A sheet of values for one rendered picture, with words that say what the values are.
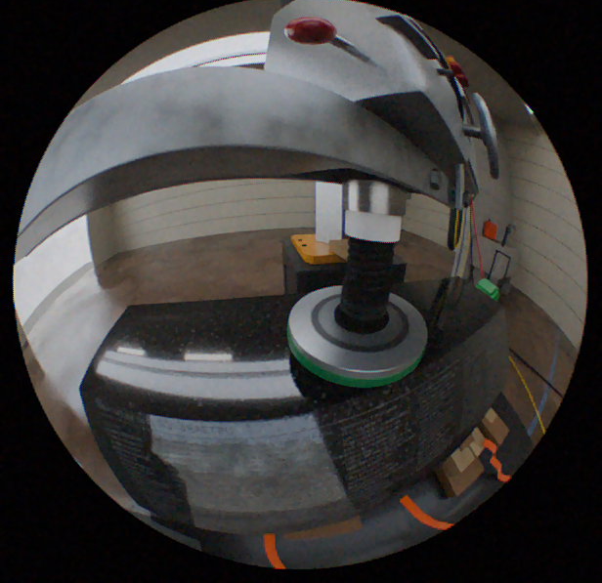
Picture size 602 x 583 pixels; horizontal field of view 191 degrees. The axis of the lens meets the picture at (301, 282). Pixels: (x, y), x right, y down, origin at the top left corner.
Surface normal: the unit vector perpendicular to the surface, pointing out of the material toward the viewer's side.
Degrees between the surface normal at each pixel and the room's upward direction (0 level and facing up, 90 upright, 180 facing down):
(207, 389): 0
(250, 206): 90
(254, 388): 0
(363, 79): 90
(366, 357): 0
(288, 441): 45
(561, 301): 90
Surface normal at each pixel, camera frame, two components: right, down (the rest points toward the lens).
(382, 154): 0.59, 0.34
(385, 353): -0.01, -0.90
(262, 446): 0.17, -0.36
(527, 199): -0.99, 0.07
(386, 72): -0.81, 0.25
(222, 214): 0.16, 0.42
